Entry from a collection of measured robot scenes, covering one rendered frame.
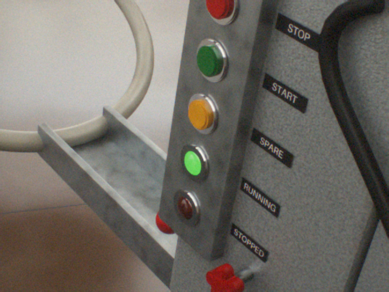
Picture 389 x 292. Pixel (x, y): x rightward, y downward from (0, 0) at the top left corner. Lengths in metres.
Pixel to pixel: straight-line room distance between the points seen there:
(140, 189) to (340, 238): 0.48
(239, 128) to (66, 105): 2.69
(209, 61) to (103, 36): 3.35
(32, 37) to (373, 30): 3.40
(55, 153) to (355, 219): 0.56
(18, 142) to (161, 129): 2.15
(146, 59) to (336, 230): 0.70
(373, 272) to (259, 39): 0.20
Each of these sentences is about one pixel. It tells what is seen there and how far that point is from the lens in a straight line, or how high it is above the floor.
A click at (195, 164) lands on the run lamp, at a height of 1.31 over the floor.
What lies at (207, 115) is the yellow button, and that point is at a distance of 0.61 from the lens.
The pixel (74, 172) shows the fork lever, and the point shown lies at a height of 1.09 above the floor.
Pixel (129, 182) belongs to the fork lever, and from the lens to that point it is 1.02.
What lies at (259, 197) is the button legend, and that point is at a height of 1.30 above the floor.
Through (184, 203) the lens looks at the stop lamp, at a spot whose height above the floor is 1.26.
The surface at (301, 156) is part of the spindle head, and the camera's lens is 0.57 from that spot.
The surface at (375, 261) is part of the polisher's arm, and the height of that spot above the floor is 1.31.
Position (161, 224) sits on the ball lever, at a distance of 0.80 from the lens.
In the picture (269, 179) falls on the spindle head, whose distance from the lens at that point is 0.61.
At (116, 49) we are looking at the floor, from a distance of 3.80.
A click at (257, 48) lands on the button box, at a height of 1.43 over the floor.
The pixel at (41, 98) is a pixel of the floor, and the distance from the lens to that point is 3.31.
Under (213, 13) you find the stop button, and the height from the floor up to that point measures 1.45.
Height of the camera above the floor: 1.66
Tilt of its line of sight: 33 degrees down
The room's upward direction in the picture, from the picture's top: 10 degrees clockwise
